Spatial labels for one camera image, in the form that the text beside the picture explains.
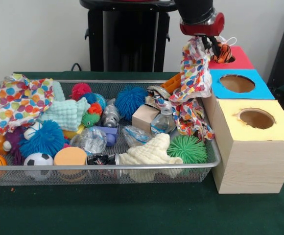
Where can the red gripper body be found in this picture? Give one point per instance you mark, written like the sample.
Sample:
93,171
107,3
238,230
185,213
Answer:
205,29

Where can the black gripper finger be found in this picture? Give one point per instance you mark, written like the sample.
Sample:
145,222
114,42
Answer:
206,42
215,46

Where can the orange plush toy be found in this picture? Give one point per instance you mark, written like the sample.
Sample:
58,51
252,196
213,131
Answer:
221,54

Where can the colourful dotted cloth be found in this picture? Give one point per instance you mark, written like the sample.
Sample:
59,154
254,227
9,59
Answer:
191,117
17,102
196,73

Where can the multicoloured spiky caterpillar toy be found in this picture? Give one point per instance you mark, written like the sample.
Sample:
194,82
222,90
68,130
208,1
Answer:
90,118

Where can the mint green knitted cloth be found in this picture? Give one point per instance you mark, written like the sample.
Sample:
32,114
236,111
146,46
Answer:
63,112

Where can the wooden box with three holes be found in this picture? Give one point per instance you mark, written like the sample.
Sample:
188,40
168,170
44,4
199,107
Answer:
254,166

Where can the shallow metal mesh bin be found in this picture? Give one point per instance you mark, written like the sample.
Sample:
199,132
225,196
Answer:
34,168

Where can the blue spiky ball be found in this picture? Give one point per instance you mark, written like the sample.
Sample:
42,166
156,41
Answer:
131,99
44,139

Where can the green spiky ball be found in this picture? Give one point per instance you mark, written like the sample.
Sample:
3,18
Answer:
187,149

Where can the cream knitted cloth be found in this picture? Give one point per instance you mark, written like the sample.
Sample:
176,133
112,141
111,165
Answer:
151,151

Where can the orange foam cylinder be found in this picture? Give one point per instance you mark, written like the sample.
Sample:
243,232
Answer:
69,156

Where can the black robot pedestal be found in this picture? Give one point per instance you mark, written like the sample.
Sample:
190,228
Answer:
95,36

